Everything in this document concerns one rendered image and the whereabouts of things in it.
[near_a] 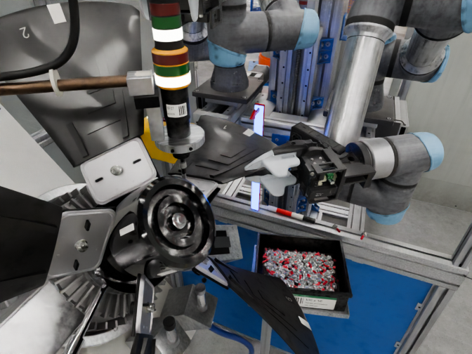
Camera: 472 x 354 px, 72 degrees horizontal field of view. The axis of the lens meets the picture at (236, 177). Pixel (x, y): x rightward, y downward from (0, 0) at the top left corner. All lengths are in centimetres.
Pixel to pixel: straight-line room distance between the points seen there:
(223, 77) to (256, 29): 62
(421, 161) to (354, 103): 17
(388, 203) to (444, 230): 181
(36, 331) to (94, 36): 39
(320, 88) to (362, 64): 69
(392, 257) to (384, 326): 32
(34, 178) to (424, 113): 209
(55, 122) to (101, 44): 13
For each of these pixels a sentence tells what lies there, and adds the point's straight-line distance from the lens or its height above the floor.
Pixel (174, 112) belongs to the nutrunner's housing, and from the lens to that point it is 43.
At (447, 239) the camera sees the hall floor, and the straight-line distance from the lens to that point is 244.
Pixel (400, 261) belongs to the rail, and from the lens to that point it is 98.
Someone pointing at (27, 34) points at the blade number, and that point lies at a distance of 56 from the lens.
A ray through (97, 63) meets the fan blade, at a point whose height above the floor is 136.
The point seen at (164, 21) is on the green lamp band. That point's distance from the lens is 40.
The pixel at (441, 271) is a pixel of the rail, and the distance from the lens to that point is 99.
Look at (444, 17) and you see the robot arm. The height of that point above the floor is 139.
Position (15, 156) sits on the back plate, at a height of 120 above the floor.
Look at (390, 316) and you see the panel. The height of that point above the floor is 57.
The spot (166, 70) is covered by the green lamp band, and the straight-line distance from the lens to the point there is 41.
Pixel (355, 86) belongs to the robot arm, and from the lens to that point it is 72.
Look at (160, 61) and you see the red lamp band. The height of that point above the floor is 139.
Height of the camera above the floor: 150
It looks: 36 degrees down
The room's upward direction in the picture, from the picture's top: straight up
